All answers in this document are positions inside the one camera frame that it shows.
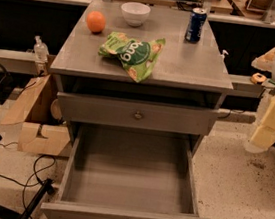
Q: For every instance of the blue pepsi can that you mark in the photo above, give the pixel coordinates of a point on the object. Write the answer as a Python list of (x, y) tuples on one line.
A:
[(197, 18)]

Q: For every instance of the grey upper drawer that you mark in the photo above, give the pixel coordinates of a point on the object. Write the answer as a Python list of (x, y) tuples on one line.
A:
[(136, 114)]

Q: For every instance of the open grey lower drawer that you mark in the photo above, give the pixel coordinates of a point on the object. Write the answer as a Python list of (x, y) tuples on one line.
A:
[(122, 173)]

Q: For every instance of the grey drawer cabinet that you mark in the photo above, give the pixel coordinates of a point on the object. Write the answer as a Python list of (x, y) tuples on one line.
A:
[(185, 74)]

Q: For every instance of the small white pump bottle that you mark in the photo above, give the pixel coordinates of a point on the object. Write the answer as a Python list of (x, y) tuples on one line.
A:
[(224, 54)]

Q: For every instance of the green chip bag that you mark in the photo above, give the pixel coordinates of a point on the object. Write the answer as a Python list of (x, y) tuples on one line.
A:
[(137, 57)]

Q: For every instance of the white ceramic bowl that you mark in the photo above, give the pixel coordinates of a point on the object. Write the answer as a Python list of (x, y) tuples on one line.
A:
[(135, 14)]

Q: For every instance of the orange fruit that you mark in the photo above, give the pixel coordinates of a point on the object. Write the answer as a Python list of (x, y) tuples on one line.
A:
[(95, 21)]

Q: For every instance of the cardboard box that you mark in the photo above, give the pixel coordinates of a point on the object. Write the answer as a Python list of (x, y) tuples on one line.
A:
[(36, 111)]

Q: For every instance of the clear sanitizer bottle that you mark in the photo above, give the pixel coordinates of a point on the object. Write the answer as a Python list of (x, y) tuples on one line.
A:
[(40, 49)]

